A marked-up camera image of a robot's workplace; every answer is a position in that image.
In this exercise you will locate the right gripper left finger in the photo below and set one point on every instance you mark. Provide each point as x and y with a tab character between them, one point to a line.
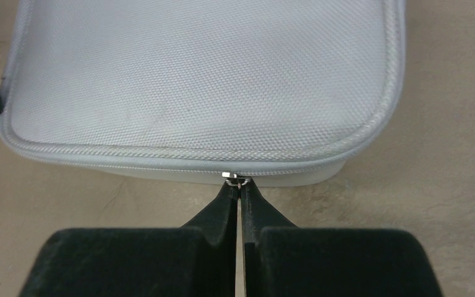
196	259

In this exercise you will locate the grey storage case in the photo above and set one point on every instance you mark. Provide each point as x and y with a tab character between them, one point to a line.
284	92

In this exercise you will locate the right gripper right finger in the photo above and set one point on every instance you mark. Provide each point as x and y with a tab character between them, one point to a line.
282	259

